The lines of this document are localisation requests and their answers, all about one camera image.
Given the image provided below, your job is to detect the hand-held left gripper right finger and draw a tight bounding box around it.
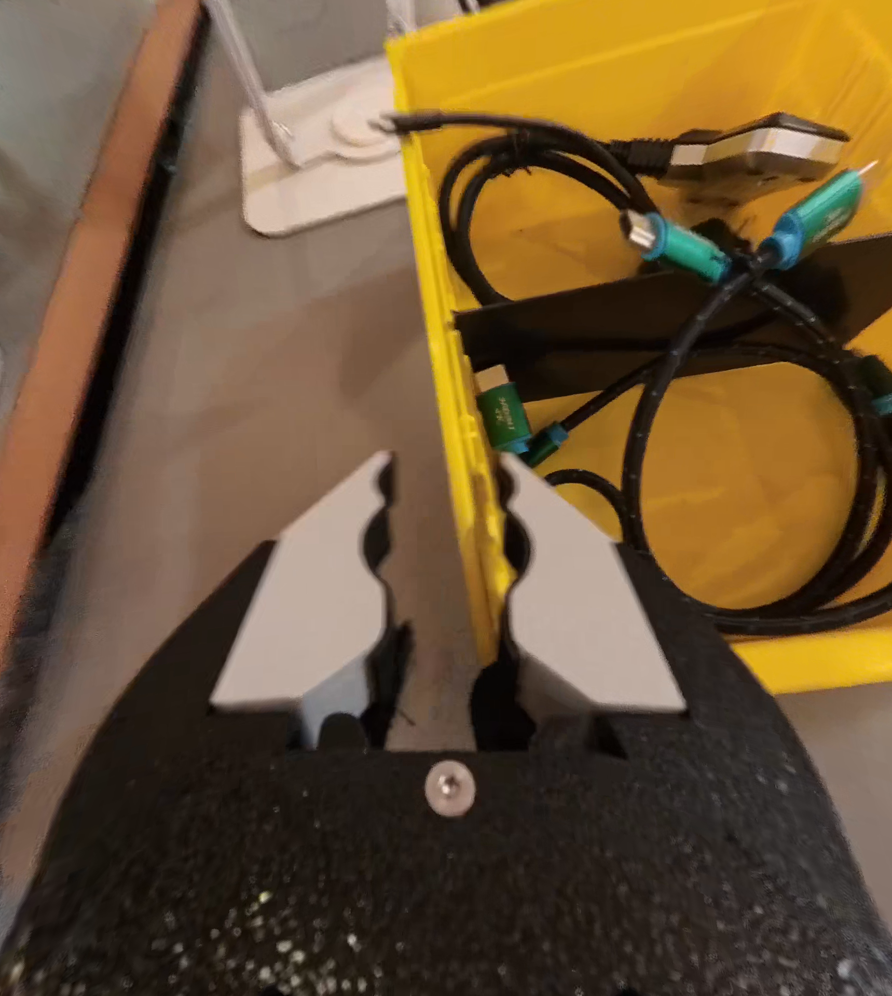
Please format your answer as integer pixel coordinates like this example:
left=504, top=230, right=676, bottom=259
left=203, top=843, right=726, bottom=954
left=499, top=453, right=688, bottom=722

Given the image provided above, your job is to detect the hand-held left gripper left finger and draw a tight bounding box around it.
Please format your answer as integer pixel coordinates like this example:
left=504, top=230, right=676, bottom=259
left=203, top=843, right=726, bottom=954
left=211, top=451, right=416, bottom=750

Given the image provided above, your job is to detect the grey adapter hub braided cable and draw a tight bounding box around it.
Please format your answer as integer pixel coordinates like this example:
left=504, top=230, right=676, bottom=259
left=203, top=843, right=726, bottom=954
left=379, top=111, right=852, bottom=308

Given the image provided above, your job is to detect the large yellow storage bin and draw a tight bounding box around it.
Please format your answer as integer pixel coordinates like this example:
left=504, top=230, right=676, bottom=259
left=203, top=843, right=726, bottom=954
left=385, top=0, right=892, bottom=695

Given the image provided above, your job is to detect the black bin divider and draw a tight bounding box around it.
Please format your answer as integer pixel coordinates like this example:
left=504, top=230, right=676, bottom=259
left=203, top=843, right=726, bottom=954
left=454, top=226, right=892, bottom=406

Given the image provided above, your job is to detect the white stand base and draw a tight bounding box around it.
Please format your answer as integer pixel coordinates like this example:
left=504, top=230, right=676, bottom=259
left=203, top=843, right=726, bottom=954
left=204, top=0, right=416, bottom=238

